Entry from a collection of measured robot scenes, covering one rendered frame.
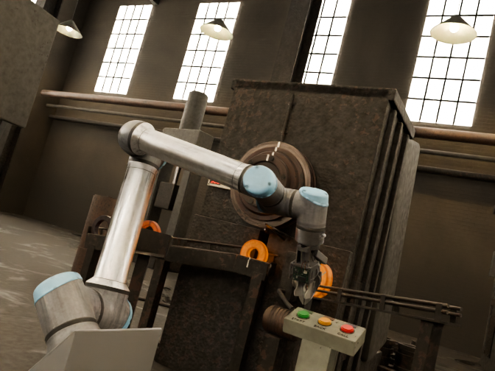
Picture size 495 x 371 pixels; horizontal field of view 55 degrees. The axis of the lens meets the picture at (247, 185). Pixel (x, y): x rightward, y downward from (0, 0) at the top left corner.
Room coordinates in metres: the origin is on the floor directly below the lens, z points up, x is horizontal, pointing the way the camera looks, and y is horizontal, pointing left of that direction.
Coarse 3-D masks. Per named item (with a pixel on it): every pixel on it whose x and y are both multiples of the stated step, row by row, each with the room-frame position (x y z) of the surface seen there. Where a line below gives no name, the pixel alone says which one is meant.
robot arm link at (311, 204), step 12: (300, 192) 1.43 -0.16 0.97; (312, 192) 1.41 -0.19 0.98; (324, 192) 1.43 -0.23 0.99; (300, 204) 1.43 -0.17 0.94; (312, 204) 1.41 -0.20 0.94; (324, 204) 1.42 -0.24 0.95; (300, 216) 1.44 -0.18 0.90; (312, 216) 1.42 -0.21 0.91; (324, 216) 1.43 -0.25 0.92; (300, 228) 1.45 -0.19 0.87; (312, 228) 1.43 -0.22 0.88; (324, 228) 1.45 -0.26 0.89
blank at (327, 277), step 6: (324, 264) 2.14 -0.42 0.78; (324, 270) 2.11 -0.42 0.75; (330, 270) 2.11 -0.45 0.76; (324, 276) 2.10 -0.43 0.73; (330, 276) 2.10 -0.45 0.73; (324, 282) 2.10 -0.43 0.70; (330, 282) 2.09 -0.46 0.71; (318, 288) 2.13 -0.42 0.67; (318, 294) 2.12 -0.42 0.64; (324, 294) 2.11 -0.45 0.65
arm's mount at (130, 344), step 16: (80, 336) 1.24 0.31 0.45; (96, 336) 1.28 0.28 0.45; (112, 336) 1.33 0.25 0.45; (128, 336) 1.38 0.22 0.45; (144, 336) 1.44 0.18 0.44; (64, 352) 1.23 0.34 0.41; (80, 352) 1.25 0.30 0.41; (96, 352) 1.30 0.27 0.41; (112, 352) 1.34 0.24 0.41; (128, 352) 1.40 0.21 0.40; (144, 352) 1.45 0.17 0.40; (32, 368) 1.29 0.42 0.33; (48, 368) 1.25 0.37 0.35; (64, 368) 1.22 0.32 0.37; (80, 368) 1.26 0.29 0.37; (96, 368) 1.31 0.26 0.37; (112, 368) 1.36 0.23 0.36; (128, 368) 1.41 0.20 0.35; (144, 368) 1.47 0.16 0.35
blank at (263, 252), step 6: (252, 240) 2.52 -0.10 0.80; (246, 246) 2.54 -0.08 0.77; (252, 246) 2.52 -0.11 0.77; (258, 246) 2.50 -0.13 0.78; (264, 246) 2.50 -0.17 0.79; (240, 252) 2.55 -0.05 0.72; (246, 252) 2.53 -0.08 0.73; (264, 252) 2.48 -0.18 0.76; (258, 258) 2.49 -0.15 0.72; (264, 258) 2.48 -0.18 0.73
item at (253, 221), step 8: (264, 144) 2.54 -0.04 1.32; (272, 144) 2.51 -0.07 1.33; (280, 144) 2.49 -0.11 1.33; (288, 144) 2.47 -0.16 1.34; (248, 152) 2.58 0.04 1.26; (296, 152) 2.44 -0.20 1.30; (240, 160) 2.60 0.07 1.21; (304, 160) 2.41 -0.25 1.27; (304, 168) 2.41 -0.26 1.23; (304, 176) 2.40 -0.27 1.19; (304, 184) 2.40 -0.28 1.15; (312, 184) 2.44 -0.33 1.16; (232, 192) 2.60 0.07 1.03; (232, 200) 2.59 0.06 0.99; (240, 208) 2.56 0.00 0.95; (248, 216) 2.53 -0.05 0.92; (256, 224) 2.50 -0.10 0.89; (272, 224) 2.46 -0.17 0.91; (280, 224) 2.43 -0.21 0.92
